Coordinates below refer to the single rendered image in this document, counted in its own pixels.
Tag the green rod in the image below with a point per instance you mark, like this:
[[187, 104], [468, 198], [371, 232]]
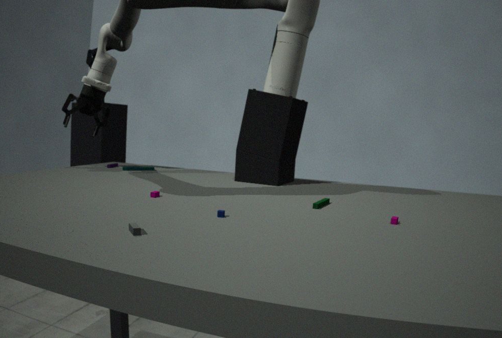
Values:
[[321, 203]]

